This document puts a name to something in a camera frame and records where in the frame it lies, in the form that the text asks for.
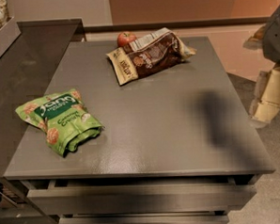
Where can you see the green chip bag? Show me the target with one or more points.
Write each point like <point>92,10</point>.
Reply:
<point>64,119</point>

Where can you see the grey lower drawer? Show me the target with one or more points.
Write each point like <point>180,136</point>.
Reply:
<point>207,218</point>

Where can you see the grey upper drawer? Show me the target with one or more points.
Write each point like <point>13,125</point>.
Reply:
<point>141,195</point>

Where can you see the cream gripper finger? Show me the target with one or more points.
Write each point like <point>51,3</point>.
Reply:
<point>262,114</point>
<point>268,86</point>

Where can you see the dark side counter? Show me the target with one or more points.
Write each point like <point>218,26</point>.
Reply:
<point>26,69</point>

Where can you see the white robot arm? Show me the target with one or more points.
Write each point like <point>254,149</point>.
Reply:
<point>268,39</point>

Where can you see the grey drawer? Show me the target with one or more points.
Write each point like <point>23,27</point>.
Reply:
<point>207,218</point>
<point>141,195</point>

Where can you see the brown chip bag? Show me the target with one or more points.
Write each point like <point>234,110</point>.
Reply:
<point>150,54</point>

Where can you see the red apple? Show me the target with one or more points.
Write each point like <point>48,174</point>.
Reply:
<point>125,38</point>

